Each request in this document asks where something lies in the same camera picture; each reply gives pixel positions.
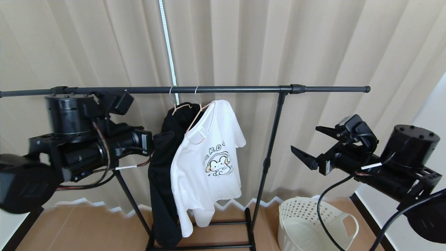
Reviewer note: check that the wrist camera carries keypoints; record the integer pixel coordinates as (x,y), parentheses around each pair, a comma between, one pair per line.
(359,132)
(120,103)

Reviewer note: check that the white printed t-shirt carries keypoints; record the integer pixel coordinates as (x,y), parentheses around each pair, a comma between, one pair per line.
(209,188)

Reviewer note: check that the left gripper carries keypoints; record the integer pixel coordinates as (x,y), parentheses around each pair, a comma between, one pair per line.
(136,143)

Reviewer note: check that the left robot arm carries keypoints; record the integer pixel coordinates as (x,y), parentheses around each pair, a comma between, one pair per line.
(73,115)

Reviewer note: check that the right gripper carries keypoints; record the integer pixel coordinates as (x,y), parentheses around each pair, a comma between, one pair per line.
(343,164)

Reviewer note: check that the pink clothes hanger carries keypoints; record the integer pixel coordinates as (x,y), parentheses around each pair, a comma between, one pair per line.
(184,105)
(200,115)

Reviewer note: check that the white laundry basket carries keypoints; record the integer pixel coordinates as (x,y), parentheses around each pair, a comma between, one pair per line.
(306,223)

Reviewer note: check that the beige curtain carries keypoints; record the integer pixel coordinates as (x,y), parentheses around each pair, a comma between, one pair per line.
(313,42)

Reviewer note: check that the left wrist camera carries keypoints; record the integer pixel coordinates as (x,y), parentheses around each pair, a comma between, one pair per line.
(120,103)

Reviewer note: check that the black clothes rack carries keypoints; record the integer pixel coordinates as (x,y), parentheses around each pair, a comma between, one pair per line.
(244,89)

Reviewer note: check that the black garment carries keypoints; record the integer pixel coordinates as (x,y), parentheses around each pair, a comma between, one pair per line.
(162,195)

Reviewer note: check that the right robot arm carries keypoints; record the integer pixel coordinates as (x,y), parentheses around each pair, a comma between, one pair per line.
(407,146)

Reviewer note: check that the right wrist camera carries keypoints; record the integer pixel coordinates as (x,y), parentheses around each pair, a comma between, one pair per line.
(359,132)

